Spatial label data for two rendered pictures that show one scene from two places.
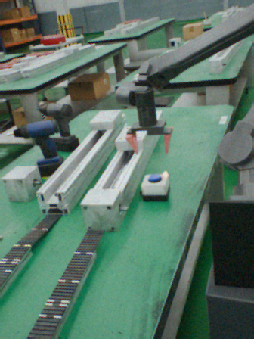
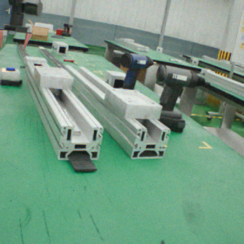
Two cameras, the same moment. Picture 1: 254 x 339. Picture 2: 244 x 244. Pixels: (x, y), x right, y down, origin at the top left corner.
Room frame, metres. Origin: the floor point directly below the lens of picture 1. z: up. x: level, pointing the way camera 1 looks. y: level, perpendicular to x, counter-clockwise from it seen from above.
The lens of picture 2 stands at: (2.24, -0.53, 1.09)
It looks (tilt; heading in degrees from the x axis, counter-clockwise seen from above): 18 degrees down; 135
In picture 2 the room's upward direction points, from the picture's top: 12 degrees clockwise
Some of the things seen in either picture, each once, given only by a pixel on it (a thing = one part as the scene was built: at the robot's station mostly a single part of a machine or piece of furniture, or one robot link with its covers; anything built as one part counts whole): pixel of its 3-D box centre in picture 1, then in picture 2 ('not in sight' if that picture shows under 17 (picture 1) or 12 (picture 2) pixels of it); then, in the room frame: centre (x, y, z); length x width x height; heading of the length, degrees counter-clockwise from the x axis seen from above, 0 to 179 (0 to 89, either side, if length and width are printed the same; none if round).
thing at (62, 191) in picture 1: (92, 153); (100, 98); (1.43, 0.14, 0.82); 0.80 x 0.10 x 0.09; 162
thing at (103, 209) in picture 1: (107, 209); (32, 67); (0.95, 0.08, 0.83); 0.12 x 0.09 x 0.10; 72
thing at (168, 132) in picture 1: (161, 139); (6, 37); (1.06, -0.12, 0.98); 0.07 x 0.07 x 0.09; 72
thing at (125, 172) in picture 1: (135, 151); (49, 94); (1.38, -0.04, 0.82); 0.80 x 0.10 x 0.09; 162
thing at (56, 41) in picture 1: (63, 64); not in sight; (6.44, 0.78, 0.50); 1.03 x 0.55 x 1.01; 161
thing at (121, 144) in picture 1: (134, 140); (51, 81); (1.38, -0.04, 0.87); 0.16 x 0.11 x 0.07; 162
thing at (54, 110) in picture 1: (57, 126); (179, 100); (1.67, 0.30, 0.89); 0.20 x 0.08 x 0.22; 55
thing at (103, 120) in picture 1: (106, 122); (130, 107); (1.67, 0.06, 0.87); 0.16 x 0.11 x 0.07; 162
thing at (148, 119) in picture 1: (147, 118); (16, 21); (1.07, -0.08, 1.05); 0.10 x 0.07 x 0.07; 72
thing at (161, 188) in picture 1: (153, 187); (11, 76); (1.07, -0.07, 0.81); 0.10 x 0.08 x 0.06; 72
